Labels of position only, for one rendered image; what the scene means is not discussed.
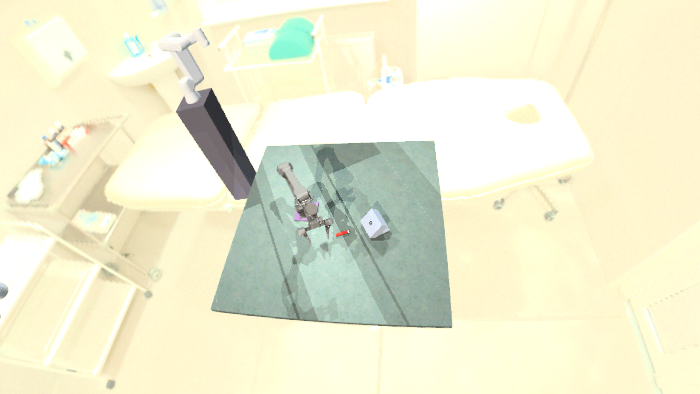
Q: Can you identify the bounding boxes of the white flat panel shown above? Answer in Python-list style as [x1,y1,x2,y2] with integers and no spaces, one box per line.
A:
[360,208,390,238]

